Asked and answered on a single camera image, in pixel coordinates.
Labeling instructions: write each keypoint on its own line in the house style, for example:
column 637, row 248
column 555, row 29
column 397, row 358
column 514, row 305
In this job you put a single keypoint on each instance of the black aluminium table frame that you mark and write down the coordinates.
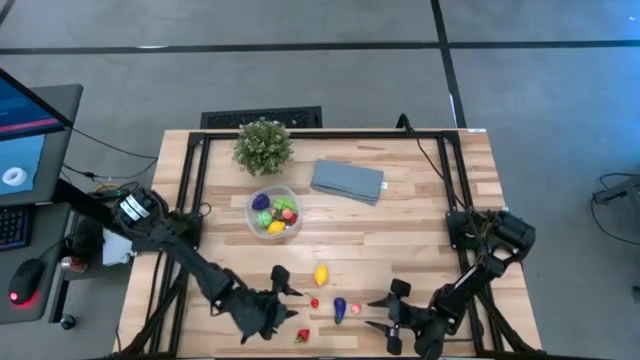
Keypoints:
column 320, row 135

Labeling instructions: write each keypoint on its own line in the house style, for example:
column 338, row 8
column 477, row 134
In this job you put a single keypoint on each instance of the grey floor device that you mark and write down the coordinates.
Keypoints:
column 622, row 192

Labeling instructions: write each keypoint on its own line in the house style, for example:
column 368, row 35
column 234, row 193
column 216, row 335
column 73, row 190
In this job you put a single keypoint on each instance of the red toy strawberry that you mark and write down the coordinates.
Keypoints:
column 303, row 335

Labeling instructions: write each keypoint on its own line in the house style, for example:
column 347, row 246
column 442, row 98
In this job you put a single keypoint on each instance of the black keyboard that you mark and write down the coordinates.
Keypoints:
column 12, row 227

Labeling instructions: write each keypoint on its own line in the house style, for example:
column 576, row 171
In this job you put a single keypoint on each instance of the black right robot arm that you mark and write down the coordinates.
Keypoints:
column 475, row 279

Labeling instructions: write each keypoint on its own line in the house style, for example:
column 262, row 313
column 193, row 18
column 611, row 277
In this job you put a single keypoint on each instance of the small yellow toy lemon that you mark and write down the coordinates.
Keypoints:
column 276, row 228

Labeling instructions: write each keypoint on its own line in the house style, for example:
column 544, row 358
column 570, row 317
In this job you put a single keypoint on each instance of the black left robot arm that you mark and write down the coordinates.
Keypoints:
column 195, row 262

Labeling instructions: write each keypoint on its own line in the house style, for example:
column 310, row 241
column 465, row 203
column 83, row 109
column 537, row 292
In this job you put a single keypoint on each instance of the computer monitor with blue screen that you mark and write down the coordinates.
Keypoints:
column 20, row 150

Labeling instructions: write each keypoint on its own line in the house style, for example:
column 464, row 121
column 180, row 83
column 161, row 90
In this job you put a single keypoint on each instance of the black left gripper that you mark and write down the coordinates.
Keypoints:
column 260, row 312

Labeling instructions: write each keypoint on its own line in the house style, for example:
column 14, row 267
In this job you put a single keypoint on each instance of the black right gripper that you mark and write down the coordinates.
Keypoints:
column 415, row 330

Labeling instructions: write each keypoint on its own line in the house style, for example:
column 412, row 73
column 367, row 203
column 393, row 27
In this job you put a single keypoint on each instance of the green toy starfruit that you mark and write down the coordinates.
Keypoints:
column 285, row 204

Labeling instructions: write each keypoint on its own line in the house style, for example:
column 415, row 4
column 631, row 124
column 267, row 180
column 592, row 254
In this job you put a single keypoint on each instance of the smooth pink toy fruit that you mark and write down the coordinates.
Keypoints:
column 286, row 214

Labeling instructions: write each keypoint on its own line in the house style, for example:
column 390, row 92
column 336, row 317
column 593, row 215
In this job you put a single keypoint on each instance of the black round knob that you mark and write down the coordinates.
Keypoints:
column 67, row 322

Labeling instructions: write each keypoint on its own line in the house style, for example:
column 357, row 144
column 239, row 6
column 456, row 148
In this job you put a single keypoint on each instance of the bumpy pink toy fruit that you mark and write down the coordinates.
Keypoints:
column 355, row 308

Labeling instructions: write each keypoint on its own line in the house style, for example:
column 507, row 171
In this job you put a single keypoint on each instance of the green potted plant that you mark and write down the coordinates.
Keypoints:
column 262, row 147

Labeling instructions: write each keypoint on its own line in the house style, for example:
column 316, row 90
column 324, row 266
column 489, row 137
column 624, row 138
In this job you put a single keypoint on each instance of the red toy cherry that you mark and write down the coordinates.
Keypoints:
column 314, row 302

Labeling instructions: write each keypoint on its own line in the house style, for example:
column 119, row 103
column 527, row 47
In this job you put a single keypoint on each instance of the green round toy fruit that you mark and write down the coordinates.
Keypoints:
column 264, row 219

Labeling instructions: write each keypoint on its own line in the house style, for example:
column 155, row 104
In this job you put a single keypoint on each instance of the red can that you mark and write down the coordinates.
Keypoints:
column 74, row 265

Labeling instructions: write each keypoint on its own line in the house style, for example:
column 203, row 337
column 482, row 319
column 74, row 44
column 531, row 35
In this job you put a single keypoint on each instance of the red toy fruit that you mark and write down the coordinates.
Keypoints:
column 294, row 219

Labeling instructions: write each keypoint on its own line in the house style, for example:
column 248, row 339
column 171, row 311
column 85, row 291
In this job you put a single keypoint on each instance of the purple toy eggplant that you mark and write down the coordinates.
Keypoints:
column 340, row 310

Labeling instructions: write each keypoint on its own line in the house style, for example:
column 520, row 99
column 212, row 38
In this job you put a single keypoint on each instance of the black mouse with red light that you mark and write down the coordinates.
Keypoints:
column 25, row 280

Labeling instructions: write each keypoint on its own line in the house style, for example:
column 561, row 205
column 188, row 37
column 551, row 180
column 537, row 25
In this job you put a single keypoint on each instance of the grey desk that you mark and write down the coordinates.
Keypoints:
column 50, row 235

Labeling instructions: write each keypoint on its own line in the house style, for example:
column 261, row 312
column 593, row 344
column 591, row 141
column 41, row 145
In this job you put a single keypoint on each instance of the clear plastic tupperware container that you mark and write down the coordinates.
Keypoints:
column 250, row 212

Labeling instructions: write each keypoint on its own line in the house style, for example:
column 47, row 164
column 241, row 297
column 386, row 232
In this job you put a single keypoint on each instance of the white box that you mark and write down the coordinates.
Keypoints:
column 116, row 250

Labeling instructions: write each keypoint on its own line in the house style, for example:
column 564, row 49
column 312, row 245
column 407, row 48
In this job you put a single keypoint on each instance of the large yellow toy lemon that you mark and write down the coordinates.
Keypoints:
column 321, row 275

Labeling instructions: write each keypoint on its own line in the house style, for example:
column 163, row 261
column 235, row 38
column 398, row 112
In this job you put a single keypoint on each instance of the black floor vent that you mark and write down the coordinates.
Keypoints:
column 260, row 119

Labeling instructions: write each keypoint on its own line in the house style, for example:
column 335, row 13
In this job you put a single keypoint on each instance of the grey folded cloth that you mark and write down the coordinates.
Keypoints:
column 347, row 181

